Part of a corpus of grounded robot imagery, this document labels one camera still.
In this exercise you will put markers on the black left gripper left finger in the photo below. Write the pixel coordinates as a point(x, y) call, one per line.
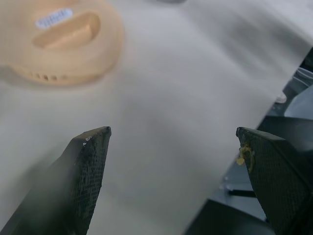
point(80, 186)

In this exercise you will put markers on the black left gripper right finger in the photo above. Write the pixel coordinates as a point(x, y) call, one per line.
point(276, 181)

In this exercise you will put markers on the beige round juicer lid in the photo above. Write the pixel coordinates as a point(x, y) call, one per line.
point(73, 61)

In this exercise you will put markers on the small white rounded object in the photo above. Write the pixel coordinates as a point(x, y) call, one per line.
point(281, 98)

